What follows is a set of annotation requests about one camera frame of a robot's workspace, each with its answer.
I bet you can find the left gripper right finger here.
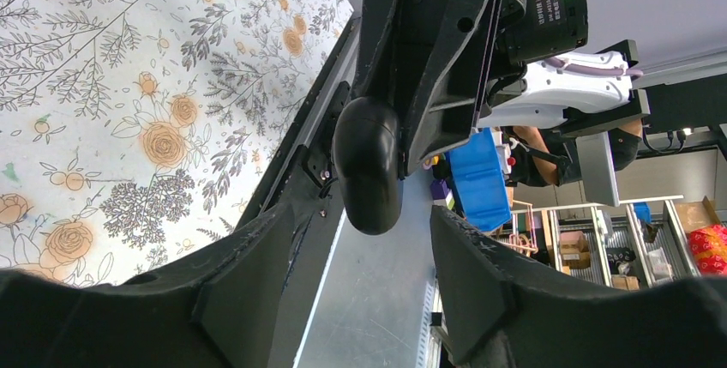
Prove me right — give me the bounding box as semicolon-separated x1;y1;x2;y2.
430;205;637;368

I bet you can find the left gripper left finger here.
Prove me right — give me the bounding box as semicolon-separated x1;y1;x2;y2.
113;204;295;367

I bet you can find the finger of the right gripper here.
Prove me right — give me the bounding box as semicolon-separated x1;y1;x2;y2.
400;0;494;175
351;0;402;101

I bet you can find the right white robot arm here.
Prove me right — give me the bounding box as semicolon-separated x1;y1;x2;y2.
333;0;588;181

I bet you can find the floral patterned table mat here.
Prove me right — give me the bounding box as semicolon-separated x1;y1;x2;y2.
1;0;352;287

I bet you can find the red snack package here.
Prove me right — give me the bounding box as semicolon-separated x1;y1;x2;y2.
687;225;726;276

